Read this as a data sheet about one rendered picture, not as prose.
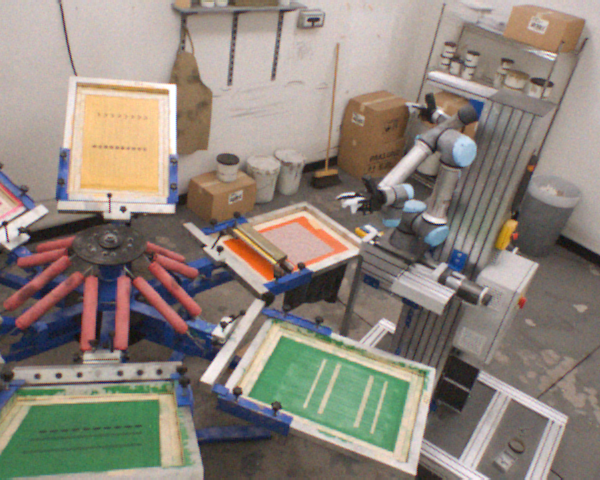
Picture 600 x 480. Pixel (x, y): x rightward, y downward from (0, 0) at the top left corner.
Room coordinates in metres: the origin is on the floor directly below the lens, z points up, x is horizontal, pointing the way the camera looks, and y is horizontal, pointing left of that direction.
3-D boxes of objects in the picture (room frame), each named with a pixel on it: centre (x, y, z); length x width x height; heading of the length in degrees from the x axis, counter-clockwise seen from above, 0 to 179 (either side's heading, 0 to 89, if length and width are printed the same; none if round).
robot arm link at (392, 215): (2.29, -0.39, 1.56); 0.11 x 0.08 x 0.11; 37
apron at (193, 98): (4.54, 1.08, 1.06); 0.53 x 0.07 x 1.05; 137
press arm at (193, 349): (1.89, 0.16, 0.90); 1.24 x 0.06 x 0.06; 77
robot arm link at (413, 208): (2.54, -0.54, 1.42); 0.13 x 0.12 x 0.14; 37
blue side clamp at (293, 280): (2.43, 0.00, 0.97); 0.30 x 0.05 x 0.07; 137
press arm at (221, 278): (2.48, 0.34, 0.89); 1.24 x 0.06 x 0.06; 137
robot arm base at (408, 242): (2.55, -0.53, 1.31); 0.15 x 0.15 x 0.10
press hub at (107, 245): (2.03, 0.76, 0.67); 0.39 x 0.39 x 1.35
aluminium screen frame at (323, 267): (2.80, 0.04, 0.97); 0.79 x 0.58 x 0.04; 137
